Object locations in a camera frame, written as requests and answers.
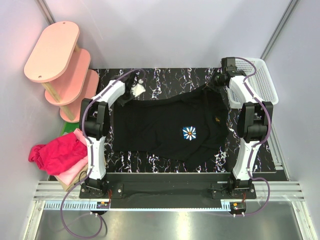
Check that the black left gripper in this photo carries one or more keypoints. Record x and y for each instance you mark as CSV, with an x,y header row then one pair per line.
x,y
132,96

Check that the green plastic folder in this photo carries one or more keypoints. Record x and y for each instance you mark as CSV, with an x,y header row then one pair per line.
x,y
69,127

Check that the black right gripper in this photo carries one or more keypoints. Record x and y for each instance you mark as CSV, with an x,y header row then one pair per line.
x,y
218,74

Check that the light pink t shirt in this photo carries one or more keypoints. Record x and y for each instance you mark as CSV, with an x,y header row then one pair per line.
x,y
68,176

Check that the pink three-tier shelf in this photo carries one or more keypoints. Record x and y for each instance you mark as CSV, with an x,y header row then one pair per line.
x,y
63,69

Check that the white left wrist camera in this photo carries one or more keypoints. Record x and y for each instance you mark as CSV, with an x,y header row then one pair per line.
x,y
138,88

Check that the black t shirt flower print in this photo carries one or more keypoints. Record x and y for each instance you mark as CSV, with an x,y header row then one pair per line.
x,y
189,127

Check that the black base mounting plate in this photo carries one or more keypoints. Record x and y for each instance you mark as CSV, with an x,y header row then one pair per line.
x,y
143,191

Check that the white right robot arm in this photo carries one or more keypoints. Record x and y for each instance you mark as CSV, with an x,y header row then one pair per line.
x,y
254,122

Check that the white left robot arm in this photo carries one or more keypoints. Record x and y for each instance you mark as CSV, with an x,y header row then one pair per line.
x,y
95,123

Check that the magenta red t shirt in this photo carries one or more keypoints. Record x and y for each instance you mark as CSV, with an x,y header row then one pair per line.
x,y
57,156

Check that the white plastic basket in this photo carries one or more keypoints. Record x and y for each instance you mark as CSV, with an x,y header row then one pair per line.
x,y
261,82

